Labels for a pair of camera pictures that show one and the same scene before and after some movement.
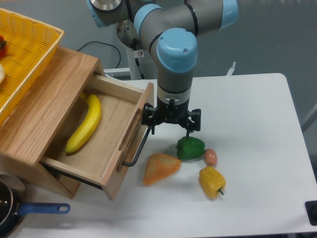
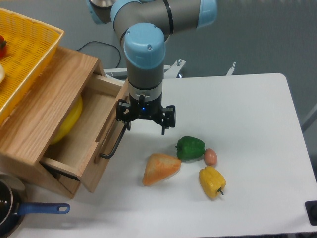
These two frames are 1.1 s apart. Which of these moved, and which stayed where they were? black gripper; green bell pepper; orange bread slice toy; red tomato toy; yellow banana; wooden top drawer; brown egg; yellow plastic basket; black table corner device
Moved: yellow banana; wooden top drawer; black gripper
Stayed: green bell pepper; yellow plastic basket; brown egg; black table corner device; red tomato toy; orange bread slice toy
